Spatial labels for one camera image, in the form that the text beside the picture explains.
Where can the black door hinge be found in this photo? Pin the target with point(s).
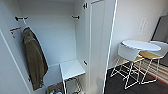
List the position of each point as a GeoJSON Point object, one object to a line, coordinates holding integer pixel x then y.
{"type": "Point", "coordinates": [85, 5]}

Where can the white inner shelf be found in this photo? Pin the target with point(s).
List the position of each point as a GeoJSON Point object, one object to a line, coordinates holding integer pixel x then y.
{"type": "Point", "coordinates": [71, 68]}

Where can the olive brown jacket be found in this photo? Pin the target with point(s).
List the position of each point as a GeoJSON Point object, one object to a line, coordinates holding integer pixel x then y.
{"type": "Point", "coordinates": [33, 60]}

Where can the white bar stool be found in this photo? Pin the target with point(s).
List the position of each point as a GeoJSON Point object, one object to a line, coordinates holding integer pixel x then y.
{"type": "Point", "coordinates": [128, 53]}
{"type": "Point", "coordinates": [163, 48]}

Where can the orange white warning sticker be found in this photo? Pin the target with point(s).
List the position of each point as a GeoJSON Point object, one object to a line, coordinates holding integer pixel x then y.
{"type": "Point", "coordinates": [15, 30]}

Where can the white round high table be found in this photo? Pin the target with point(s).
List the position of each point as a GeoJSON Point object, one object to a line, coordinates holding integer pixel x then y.
{"type": "Point", "coordinates": [141, 45]}

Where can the white wardrobe door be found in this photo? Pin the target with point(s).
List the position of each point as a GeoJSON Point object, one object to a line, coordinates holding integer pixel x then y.
{"type": "Point", "coordinates": [6, 66]}
{"type": "Point", "coordinates": [100, 43]}

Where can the brown storage box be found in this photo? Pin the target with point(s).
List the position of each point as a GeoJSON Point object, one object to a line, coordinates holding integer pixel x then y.
{"type": "Point", "coordinates": [55, 89]}

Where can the yellow seat bar stool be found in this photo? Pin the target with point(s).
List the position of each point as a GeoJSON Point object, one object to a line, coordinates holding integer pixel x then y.
{"type": "Point", "coordinates": [150, 55]}

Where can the steel refrigerator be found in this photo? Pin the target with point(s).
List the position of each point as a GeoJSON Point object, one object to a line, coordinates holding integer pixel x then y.
{"type": "Point", "coordinates": [161, 28]}

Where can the small black hook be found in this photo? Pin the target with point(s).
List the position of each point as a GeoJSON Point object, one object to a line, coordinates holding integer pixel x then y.
{"type": "Point", "coordinates": [29, 79]}
{"type": "Point", "coordinates": [85, 62]}

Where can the white wardrobe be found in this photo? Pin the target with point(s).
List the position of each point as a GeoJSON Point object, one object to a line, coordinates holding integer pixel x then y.
{"type": "Point", "coordinates": [53, 33]}

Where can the white clothes hanger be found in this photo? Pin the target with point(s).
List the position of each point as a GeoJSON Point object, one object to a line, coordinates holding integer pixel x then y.
{"type": "Point", "coordinates": [25, 22]}

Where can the black hanging rod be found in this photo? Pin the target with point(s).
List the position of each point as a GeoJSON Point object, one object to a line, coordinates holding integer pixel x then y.
{"type": "Point", "coordinates": [20, 18]}
{"type": "Point", "coordinates": [76, 17]}

